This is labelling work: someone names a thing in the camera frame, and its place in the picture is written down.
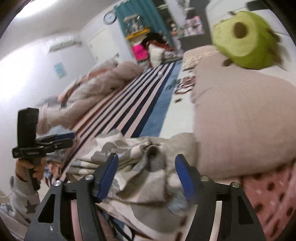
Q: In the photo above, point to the dark grey bookshelf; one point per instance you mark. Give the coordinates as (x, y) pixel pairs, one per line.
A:
(205, 34)

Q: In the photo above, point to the dark clothes pile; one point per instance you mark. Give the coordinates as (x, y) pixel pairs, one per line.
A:
(155, 39)

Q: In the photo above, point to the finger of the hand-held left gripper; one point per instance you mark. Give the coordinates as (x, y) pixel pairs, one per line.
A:
(62, 144)
(62, 136)

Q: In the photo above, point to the yellow shelf rack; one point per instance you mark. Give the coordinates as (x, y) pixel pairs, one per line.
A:
(138, 33)

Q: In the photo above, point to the round wall clock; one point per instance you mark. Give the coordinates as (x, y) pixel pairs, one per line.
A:
(109, 17)

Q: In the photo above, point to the light blue wall poster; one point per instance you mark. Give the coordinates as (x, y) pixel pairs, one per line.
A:
(60, 70)

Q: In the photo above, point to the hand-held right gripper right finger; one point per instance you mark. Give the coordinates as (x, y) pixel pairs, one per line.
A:
(185, 178)

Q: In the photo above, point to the person's left forearm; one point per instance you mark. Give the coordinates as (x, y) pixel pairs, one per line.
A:
(20, 197)

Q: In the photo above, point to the floral pillow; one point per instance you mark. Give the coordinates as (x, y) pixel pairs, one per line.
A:
(196, 55)

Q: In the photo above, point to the person's left hand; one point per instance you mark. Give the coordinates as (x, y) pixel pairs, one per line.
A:
(40, 168)

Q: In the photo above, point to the glass display case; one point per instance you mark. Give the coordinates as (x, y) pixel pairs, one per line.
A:
(132, 23)

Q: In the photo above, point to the white puffer jacket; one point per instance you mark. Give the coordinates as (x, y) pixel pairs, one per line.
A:
(156, 54)

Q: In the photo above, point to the pink striped quilt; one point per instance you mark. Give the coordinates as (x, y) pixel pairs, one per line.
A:
(104, 78)

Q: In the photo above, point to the teal curtain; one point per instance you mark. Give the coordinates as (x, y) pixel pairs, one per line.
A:
(150, 14)

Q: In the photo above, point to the green avocado plush toy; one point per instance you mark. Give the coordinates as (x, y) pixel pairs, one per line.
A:
(249, 46)

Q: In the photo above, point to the white door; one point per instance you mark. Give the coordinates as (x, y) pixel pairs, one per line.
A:
(104, 44)

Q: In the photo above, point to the pink dotted bed sheet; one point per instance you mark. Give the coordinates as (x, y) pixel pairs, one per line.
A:
(272, 197)

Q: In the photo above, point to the white bed headboard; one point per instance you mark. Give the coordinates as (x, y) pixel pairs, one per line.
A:
(217, 11)

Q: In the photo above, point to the cream grey patterned pants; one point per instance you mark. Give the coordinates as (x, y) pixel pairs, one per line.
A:
(138, 185)

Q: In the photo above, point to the pink knit pillow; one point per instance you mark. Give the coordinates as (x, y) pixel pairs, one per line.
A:
(242, 115)

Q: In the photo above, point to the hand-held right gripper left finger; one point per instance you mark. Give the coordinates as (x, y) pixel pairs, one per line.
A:
(106, 176)

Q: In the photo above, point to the white air conditioner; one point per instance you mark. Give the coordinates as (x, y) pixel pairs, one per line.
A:
(64, 43)

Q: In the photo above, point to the striped printed blanket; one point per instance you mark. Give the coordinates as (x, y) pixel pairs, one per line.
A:
(148, 92)

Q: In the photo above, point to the stack of folded clothes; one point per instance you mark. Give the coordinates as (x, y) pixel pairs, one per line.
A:
(53, 169)

